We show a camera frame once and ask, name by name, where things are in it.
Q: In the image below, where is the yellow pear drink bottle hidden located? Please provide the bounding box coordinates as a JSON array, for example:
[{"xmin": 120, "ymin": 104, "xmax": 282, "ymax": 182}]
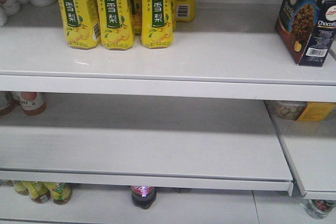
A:
[{"xmin": 131, "ymin": 0, "xmax": 142, "ymax": 35}]

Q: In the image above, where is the clear bottle red label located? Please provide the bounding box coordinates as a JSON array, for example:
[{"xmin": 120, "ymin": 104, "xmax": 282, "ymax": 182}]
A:
[{"xmin": 305, "ymin": 199, "xmax": 335, "ymax": 219}]

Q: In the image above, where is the dark blue cookie box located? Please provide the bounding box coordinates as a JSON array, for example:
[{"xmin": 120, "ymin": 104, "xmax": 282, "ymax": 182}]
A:
[{"xmin": 275, "ymin": 0, "xmax": 335, "ymax": 67}]

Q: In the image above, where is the clear cookie tub yellow label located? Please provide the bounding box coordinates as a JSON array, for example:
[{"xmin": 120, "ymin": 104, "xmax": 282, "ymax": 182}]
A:
[{"xmin": 265, "ymin": 100, "xmax": 335, "ymax": 122}]

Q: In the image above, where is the green yellow tea bottle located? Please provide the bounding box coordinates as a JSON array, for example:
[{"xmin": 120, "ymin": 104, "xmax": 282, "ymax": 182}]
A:
[
  {"xmin": 23, "ymin": 181, "xmax": 50, "ymax": 204},
  {"xmin": 43, "ymin": 182, "xmax": 72, "ymax": 205},
  {"xmin": 12, "ymin": 180, "xmax": 29, "ymax": 196}
]

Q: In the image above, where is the white supermarket shelving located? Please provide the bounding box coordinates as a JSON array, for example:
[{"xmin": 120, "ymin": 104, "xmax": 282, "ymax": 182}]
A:
[{"xmin": 1, "ymin": 0, "xmax": 335, "ymax": 223}]

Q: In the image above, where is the dark cola bottle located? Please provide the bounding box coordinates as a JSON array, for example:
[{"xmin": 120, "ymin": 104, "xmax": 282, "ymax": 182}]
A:
[{"xmin": 131, "ymin": 186, "xmax": 156, "ymax": 209}]

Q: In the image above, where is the brown bottle far left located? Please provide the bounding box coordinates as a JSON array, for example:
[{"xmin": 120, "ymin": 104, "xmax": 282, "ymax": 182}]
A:
[{"xmin": 0, "ymin": 91, "xmax": 15, "ymax": 115}]

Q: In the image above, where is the orange white tea bottle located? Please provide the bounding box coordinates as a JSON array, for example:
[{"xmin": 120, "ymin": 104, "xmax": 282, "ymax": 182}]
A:
[{"xmin": 10, "ymin": 91, "xmax": 47, "ymax": 116}]

